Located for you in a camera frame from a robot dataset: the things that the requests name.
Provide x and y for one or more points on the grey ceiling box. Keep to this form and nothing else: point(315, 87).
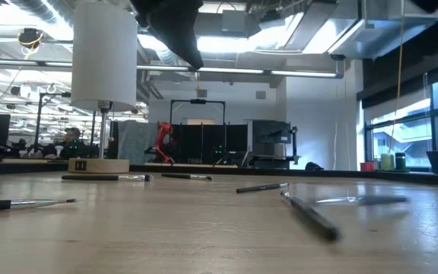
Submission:
point(234, 21)

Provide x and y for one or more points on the black fan makeup brush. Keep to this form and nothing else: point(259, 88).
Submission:
point(89, 177)

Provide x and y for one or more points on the black aluminium table frame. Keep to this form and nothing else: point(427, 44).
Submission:
point(318, 172)

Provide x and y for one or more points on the black ceiling dome camera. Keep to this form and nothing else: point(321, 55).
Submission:
point(30, 37)

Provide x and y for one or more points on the black dome object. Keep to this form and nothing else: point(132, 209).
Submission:
point(313, 166)

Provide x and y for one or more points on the red robot arm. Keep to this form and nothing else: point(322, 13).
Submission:
point(162, 133)

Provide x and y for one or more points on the white shade wooden base lamp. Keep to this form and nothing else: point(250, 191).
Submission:
point(103, 57)

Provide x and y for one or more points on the dark cup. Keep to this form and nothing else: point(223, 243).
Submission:
point(400, 163)

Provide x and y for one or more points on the grey wall vent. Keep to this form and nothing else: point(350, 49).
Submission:
point(261, 95)
point(202, 93)

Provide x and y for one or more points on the green cup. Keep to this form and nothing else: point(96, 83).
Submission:
point(387, 163)

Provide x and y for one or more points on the black metal stand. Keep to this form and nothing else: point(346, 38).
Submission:
point(66, 94)

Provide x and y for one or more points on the black machine on cart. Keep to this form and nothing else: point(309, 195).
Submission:
point(270, 131)

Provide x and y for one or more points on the person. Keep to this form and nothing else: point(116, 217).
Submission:
point(70, 146)

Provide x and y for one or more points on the black gantry frame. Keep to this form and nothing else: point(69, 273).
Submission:
point(198, 101)

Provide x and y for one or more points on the red cup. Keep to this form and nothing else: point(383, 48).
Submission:
point(366, 166)

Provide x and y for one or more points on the silver ventilation duct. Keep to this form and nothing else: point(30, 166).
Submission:
point(356, 38)

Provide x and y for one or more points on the short thin black makeup brush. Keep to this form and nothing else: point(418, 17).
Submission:
point(181, 176)

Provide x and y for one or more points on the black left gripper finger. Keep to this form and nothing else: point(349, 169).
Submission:
point(177, 26)

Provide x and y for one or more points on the black partition panels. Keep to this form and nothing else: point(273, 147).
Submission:
point(204, 141)

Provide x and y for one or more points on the grey-green cloth panel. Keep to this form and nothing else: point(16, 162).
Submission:
point(137, 141)

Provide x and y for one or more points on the long ceiling light strip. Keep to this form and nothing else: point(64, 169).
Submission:
point(226, 70)

